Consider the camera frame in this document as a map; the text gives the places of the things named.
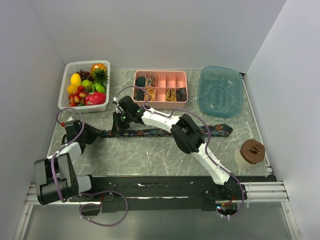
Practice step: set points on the pink dragon fruit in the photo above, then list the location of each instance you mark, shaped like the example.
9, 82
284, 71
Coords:
94, 98

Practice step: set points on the rolled dark green tie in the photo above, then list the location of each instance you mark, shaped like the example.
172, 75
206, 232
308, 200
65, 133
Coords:
140, 81

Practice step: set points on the brown lidded white cup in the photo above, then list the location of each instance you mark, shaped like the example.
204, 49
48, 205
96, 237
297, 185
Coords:
249, 154

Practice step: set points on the rolled yellow tie left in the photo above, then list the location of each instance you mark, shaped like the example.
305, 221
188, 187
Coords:
150, 95

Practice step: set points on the dark floral patterned necktie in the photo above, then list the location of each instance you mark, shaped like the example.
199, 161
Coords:
218, 130

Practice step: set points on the yellow lemon upper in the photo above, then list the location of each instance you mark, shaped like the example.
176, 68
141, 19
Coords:
76, 80

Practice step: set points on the teal translucent plastic tub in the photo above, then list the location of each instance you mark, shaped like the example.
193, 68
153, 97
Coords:
220, 92

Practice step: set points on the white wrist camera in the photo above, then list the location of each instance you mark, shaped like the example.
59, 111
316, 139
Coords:
118, 108
68, 122

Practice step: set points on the rolled yellow tie right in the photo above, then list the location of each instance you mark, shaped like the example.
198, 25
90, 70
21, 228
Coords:
170, 95

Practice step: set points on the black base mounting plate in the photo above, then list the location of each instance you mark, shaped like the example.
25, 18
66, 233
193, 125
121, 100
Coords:
113, 201

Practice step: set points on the red cherry bunch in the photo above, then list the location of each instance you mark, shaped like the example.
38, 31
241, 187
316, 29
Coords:
77, 99

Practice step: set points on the pink compartment organizer box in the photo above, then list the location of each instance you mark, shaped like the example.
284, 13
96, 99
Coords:
165, 80

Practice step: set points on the yellow lemon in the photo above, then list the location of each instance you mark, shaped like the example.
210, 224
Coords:
76, 80
71, 89

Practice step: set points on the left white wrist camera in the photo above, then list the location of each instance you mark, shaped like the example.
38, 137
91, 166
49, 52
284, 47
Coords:
68, 122

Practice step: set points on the yellow lemon lower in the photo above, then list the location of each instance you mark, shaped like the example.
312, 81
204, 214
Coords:
71, 89

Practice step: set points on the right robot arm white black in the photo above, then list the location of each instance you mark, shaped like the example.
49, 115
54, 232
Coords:
187, 136

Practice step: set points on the rolled dark patterned tie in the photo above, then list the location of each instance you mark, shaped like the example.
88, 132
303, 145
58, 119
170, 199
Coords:
139, 95
181, 94

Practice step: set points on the rolled colourful dotted tie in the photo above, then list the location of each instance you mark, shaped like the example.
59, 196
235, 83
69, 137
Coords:
150, 81

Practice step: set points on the rolled dark patterned tie right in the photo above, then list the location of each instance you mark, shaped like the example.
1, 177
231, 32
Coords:
181, 94

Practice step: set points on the rolled dark patterned tie left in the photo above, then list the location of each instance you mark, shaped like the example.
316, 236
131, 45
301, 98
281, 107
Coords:
139, 95

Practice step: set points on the white plastic fruit basket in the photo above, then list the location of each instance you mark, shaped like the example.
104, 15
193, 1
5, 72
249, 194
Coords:
70, 69

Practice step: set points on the orange pineapple with leaves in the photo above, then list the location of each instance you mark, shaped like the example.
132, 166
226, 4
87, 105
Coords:
99, 73

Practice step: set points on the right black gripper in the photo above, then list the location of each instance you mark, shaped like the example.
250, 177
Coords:
117, 127

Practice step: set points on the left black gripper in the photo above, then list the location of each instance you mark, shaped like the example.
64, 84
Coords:
94, 133

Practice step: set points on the aluminium rail frame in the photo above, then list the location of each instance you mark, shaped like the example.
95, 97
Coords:
258, 188

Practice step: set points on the dark purple grapes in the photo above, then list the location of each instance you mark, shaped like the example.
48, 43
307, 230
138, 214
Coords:
85, 75

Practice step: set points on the rolled yellow tie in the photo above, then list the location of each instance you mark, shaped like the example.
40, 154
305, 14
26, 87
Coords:
150, 95
170, 95

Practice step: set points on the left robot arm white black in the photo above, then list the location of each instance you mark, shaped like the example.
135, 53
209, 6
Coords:
55, 177

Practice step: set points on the light green pear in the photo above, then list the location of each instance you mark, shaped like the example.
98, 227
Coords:
86, 83

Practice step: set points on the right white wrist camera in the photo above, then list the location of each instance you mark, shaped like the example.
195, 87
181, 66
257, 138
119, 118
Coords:
118, 108

